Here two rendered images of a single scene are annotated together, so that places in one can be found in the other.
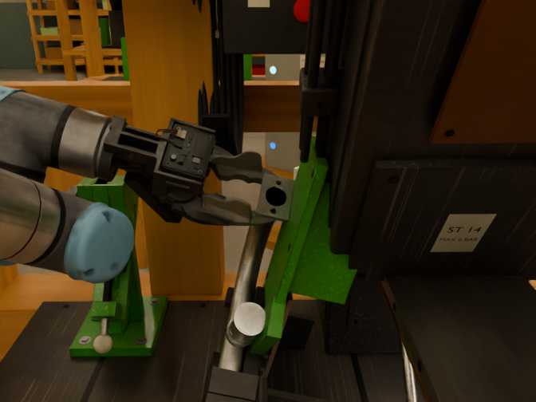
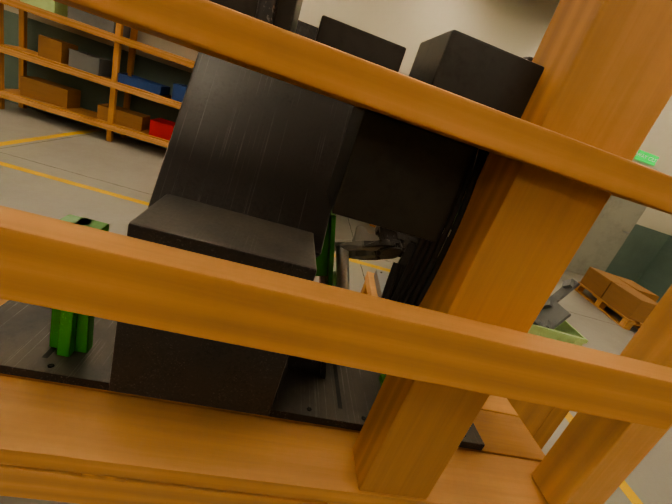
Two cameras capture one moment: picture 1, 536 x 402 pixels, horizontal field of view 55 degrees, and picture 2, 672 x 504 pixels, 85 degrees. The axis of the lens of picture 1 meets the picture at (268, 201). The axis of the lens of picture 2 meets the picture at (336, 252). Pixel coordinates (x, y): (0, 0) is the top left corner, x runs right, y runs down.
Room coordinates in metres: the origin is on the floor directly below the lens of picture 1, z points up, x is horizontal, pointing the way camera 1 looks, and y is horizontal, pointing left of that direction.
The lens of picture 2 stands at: (1.40, -0.19, 1.49)
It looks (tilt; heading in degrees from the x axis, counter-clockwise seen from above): 21 degrees down; 168
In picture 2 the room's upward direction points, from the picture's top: 19 degrees clockwise
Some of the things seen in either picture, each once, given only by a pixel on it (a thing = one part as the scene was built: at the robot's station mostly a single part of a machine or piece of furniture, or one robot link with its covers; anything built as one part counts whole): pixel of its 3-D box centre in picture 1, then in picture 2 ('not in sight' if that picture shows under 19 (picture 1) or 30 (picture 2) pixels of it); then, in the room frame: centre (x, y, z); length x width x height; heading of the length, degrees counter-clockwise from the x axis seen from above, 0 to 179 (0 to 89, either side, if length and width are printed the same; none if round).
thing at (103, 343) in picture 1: (104, 329); not in sight; (0.65, 0.25, 0.96); 0.06 x 0.03 x 0.06; 1
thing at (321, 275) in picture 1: (318, 231); (317, 245); (0.55, -0.06, 1.17); 0.13 x 0.12 x 0.20; 91
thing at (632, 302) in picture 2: not in sight; (627, 301); (-3.04, 5.21, 0.22); 1.20 x 0.81 x 0.44; 173
